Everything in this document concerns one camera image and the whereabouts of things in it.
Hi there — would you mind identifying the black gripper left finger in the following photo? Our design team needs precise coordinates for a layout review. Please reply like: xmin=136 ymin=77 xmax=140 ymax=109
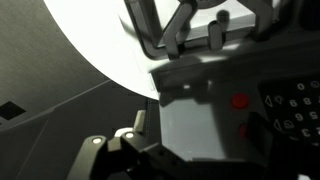
xmin=66 ymin=135 xmax=112 ymax=180

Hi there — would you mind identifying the grey toy stove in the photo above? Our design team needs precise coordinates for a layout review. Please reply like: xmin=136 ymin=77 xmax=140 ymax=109
xmin=124 ymin=0 xmax=320 ymax=180

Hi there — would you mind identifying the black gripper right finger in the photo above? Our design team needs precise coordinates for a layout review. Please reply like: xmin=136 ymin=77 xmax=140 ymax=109
xmin=120 ymin=132 xmax=265 ymax=180

